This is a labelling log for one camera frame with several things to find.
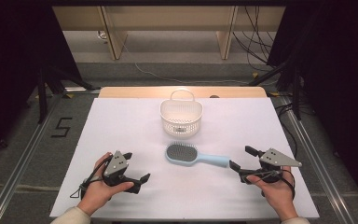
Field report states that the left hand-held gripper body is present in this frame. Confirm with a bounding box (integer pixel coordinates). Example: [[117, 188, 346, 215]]
[[102, 150, 142, 194]]

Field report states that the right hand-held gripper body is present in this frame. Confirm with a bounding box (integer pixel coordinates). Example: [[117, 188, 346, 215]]
[[239, 147, 303, 185]]

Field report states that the light blue hairbrush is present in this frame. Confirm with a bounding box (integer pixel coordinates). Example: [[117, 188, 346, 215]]
[[165, 142, 231, 168]]

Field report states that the white plastic basket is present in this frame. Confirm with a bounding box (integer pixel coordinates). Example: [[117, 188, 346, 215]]
[[158, 88, 204, 138]]

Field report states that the person's left hand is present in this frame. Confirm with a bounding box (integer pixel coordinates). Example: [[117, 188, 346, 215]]
[[77, 152, 135, 217]]

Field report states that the person's right hand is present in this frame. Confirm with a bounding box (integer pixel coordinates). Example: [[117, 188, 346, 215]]
[[246, 166, 299, 222]]

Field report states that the black metal stand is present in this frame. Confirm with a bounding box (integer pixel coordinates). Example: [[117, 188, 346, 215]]
[[36, 63, 101, 124], [248, 59, 303, 121]]

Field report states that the black curtain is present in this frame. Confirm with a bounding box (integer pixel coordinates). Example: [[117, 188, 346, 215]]
[[0, 0, 83, 164], [267, 0, 358, 214]]

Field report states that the beige desk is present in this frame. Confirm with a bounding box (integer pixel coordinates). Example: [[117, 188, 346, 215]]
[[52, 5, 286, 61]]

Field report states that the black cable beside table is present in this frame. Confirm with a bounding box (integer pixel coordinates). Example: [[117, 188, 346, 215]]
[[275, 104, 300, 159]]

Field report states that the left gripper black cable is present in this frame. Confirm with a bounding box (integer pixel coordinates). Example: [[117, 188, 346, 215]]
[[69, 154, 114, 200]]

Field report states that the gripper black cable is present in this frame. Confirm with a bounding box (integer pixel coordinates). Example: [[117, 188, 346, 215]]
[[69, 154, 114, 200], [279, 169, 296, 200]]

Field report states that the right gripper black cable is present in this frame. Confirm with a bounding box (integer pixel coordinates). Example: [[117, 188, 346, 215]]
[[279, 169, 296, 200]]

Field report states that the aluminium floor rail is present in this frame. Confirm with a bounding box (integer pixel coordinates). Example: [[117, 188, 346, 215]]
[[0, 92, 63, 224], [278, 96, 357, 224]]

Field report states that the white floor cable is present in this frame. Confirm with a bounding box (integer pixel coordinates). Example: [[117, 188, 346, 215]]
[[97, 30, 278, 87]]

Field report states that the bundle of black cables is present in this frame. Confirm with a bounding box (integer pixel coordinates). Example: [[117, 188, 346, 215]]
[[232, 5, 278, 73]]

